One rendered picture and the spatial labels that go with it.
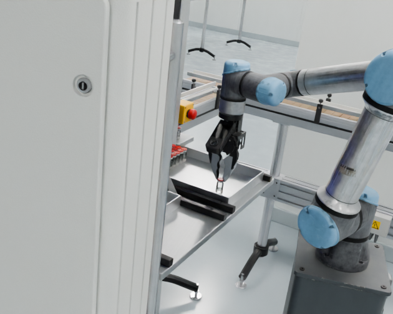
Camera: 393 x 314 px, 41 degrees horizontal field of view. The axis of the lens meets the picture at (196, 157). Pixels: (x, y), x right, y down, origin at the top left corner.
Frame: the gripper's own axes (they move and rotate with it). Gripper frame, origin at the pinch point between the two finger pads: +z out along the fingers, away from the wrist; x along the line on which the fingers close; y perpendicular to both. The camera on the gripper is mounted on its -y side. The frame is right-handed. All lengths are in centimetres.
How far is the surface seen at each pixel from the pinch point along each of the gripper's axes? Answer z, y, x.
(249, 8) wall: 34, 809, 348
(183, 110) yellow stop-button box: -8.2, 27.7, 30.3
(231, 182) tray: 5.5, 10.5, 0.5
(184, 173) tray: 5.2, 5.5, 15.5
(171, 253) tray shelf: 5.8, -36.9, -6.3
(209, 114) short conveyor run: 6, 72, 42
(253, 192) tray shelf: 5.8, 8.7, -8.1
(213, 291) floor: 93, 67, 26
